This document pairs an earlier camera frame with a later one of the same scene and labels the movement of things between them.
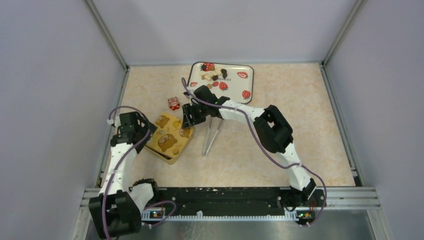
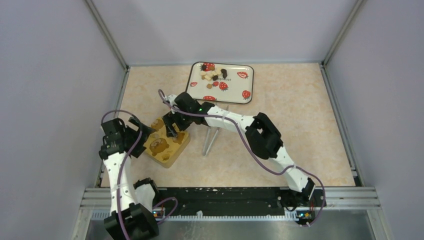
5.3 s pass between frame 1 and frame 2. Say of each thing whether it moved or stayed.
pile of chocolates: stayed
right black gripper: moved
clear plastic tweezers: stayed
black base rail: stayed
